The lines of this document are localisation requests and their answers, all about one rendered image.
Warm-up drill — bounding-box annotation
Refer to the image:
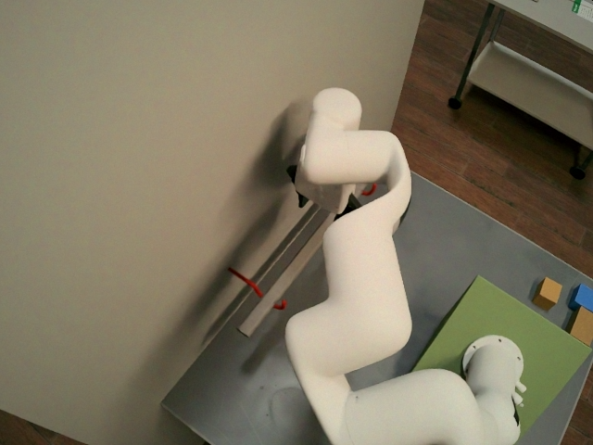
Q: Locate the blue block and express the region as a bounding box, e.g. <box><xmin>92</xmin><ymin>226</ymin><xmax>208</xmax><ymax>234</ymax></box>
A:
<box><xmin>568</xmin><ymin>283</ymin><xmax>593</xmax><ymax>312</ymax></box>

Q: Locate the beige bar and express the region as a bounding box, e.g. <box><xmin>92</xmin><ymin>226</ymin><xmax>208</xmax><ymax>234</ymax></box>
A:
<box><xmin>236</xmin><ymin>184</ymin><xmax>368</xmax><ymax>338</ymax></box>

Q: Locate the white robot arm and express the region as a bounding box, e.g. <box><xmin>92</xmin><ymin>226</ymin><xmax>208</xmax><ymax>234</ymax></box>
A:
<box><xmin>285</xmin><ymin>88</ymin><xmax>526</xmax><ymax>445</ymax></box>

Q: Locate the beige wall panel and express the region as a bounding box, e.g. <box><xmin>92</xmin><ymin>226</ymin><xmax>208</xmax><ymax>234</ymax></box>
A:
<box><xmin>0</xmin><ymin>0</ymin><xmax>424</xmax><ymax>445</ymax></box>

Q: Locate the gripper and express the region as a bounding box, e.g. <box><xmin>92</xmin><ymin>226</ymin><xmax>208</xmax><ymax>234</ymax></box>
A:
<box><xmin>286</xmin><ymin>160</ymin><xmax>362</xmax><ymax>222</ymax></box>

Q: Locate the red hook shank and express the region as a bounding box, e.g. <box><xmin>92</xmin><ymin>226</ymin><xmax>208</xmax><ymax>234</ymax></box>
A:
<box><xmin>228</xmin><ymin>267</ymin><xmax>253</xmax><ymax>286</ymax></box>

